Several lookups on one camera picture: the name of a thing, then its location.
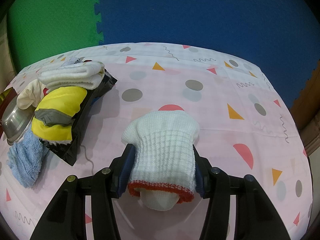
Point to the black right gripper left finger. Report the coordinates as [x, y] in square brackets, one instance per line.
[121, 168]

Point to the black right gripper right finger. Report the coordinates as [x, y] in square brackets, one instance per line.
[202, 177]

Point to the white knit glove red cuff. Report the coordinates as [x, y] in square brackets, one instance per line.
[163, 172]

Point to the light blue terry towel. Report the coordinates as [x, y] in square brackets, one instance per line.
[25, 159]

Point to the white towel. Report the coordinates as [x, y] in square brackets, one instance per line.
[87, 75]

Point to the cream cloth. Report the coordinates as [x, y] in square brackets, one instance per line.
[31, 95]

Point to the black foil snack bag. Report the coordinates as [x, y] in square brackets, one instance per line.
[68, 153]

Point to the pink patterned tablecloth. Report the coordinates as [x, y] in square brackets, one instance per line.
[245, 127]

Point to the yellow grey reflective pouch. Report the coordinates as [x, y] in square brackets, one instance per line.
[53, 117]

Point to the steel bowl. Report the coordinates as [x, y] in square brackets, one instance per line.
[15, 121]

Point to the brown foam mat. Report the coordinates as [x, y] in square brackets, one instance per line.
[306, 106]

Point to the blue foam mat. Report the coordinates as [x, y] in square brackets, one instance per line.
[279, 36]

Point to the green foam mat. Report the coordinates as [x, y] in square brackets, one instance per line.
[38, 29]

